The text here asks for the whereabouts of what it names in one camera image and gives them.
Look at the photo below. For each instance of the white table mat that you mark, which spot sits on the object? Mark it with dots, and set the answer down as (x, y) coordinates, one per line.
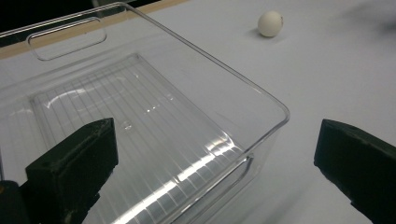
(311, 77)

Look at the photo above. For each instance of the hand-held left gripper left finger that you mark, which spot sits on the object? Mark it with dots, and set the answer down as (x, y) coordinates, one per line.
(71, 168)

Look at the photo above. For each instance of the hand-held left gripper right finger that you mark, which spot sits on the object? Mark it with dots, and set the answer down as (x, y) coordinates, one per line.
(358, 165)

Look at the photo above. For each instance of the clear plastic container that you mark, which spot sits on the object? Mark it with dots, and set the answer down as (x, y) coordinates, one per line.
(155, 93)

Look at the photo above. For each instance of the white ball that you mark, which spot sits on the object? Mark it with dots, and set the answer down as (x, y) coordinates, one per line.
(270, 24)

